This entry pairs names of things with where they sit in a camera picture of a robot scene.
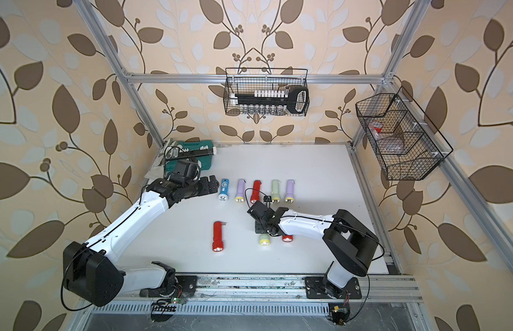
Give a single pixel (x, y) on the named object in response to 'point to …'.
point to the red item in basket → (378, 125)
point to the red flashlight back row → (256, 191)
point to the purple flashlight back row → (239, 198)
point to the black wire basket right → (406, 144)
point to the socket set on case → (174, 152)
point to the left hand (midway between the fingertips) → (206, 183)
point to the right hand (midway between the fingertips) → (262, 225)
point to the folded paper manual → (157, 169)
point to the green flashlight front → (264, 239)
